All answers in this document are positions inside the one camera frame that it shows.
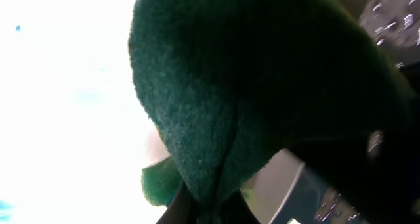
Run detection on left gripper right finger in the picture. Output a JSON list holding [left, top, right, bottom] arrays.
[[221, 190, 259, 224]]

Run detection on green yellow scrubbing sponge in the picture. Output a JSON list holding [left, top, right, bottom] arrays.
[[127, 0, 416, 224]]

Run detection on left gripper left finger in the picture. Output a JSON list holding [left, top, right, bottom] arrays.
[[156, 183, 198, 224]]

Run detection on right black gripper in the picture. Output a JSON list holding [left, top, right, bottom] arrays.
[[291, 66, 419, 223]]

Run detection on white plate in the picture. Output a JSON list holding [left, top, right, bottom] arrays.
[[0, 0, 306, 224]]

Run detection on large black serving tray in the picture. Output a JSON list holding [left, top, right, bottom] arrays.
[[260, 0, 419, 223]]

